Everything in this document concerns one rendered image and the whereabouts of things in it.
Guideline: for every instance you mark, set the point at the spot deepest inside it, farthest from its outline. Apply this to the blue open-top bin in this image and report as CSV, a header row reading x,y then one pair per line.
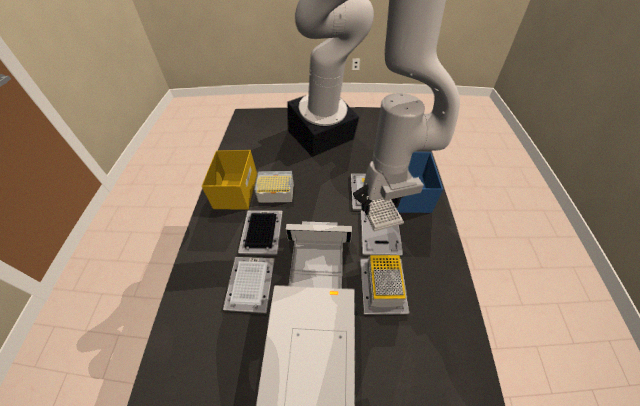
x,y
422,165

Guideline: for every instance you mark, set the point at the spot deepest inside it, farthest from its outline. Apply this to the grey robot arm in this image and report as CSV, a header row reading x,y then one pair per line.
x,y
413,28

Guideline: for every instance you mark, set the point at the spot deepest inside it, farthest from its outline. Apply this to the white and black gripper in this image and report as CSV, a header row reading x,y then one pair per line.
x,y
371,187

